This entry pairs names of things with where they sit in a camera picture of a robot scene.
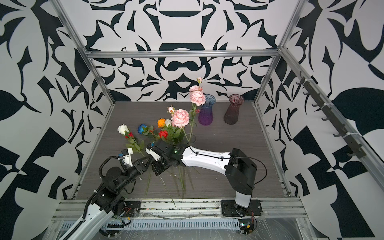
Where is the clear ribbed glass vase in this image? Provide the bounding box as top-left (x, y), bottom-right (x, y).
top-left (182, 133), bottom-right (197, 147)

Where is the white artificial rose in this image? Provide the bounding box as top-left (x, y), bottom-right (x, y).
top-left (118, 125), bottom-right (146, 157)

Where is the pink carnation stem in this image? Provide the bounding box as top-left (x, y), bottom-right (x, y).
top-left (188, 77), bottom-right (206, 141)
top-left (167, 106), bottom-right (190, 143)

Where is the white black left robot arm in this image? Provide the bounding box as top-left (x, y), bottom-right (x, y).
top-left (61, 156), bottom-right (152, 240)

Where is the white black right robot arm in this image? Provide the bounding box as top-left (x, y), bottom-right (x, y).
top-left (146, 140), bottom-right (258, 218)

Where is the purple blue glass vase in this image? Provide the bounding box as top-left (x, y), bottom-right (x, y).
top-left (198, 94), bottom-right (216, 126)

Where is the smoky pink glass vase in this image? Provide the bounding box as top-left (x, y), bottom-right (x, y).
top-left (224, 94), bottom-right (245, 125)

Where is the small red artificial rose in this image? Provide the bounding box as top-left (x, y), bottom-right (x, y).
top-left (159, 131), bottom-right (168, 140)

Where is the cream artificial rose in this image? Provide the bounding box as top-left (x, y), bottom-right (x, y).
top-left (165, 120), bottom-right (172, 127)

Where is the orange artificial rose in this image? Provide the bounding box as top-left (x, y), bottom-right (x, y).
top-left (158, 119), bottom-right (166, 128)

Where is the blue artificial rose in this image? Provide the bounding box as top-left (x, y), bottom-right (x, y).
top-left (138, 124), bottom-right (148, 135)

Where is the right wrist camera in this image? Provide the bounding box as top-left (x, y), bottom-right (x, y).
top-left (146, 148), bottom-right (161, 161)

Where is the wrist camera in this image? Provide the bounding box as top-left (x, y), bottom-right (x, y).
top-left (118, 148), bottom-right (133, 168)
top-left (146, 148), bottom-right (161, 161)

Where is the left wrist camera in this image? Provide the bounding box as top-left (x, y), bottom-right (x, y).
top-left (118, 148), bottom-right (133, 168)

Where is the white slotted cable duct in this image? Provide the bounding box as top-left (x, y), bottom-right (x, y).
top-left (59, 218), bottom-right (241, 231)

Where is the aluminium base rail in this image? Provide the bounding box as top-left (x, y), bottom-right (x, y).
top-left (125, 198), bottom-right (307, 218)

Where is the aluminium frame crossbar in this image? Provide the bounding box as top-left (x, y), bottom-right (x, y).
top-left (85, 50), bottom-right (278, 59)

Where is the grey wall hook rail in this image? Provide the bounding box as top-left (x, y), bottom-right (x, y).
top-left (297, 73), bottom-right (367, 159)

